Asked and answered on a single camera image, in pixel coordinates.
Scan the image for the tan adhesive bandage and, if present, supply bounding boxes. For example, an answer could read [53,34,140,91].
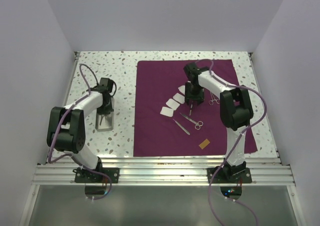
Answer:
[199,139,210,150]

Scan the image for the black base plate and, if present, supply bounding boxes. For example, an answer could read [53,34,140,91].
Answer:
[72,167,120,184]
[212,167,253,184]

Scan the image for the steel scalpel handle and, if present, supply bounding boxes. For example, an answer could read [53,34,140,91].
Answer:
[172,118,191,136]

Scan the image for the white gauze pad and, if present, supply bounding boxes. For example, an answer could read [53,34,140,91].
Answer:
[178,85,185,95]
[172,93,185,104]
[160,106,174,118]
[165,98,180,111]

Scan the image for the metal instrument tray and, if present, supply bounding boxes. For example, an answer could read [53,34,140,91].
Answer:
[95,97,115,132]

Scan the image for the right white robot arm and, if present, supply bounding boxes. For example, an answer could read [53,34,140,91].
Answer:
[183,62,254,183]

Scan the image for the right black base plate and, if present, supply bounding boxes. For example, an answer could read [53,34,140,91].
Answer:
[212,167,253,184]

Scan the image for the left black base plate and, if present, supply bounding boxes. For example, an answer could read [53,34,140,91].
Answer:
[72,167,120,184]

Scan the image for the steel surgical scissors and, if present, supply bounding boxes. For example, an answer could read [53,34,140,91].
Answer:
[179,112,204,130]

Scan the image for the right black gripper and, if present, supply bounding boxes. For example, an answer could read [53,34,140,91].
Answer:
[185,82,205,105]

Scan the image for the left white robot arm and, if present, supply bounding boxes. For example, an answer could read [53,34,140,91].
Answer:
[46,77,117,183]

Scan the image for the steel hemostat clamp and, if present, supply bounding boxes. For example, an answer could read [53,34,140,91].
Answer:
[208,91,220,106]

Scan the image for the purple cloth mat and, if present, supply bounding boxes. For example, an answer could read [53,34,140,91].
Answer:
[132,59,259,158]

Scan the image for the aluminium rail frame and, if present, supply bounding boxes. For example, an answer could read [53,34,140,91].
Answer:
[20,51,306,226]

